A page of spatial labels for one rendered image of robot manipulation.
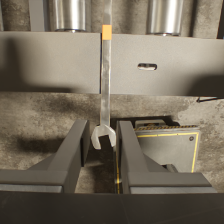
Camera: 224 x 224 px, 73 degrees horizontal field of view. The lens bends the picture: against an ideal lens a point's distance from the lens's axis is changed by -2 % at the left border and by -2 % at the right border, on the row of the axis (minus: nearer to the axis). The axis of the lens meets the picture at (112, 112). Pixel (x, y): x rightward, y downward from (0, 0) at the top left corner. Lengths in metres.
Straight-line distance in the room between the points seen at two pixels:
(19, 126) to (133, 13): 1.46
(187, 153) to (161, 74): 1.22
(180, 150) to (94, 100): 0.86
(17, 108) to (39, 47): 1.46
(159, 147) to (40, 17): 1.13
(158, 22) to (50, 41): 0.36
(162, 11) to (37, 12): 0.44
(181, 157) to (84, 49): 1.29
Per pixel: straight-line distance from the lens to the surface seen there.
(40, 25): 0.69
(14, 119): 1.76
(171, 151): 1.37
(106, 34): 0.24
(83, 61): 0.25
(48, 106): 1.57
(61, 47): 0.26
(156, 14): 0.55
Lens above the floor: 1.41
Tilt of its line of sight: 73 degrees down
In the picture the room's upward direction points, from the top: 177 degrees clockwise
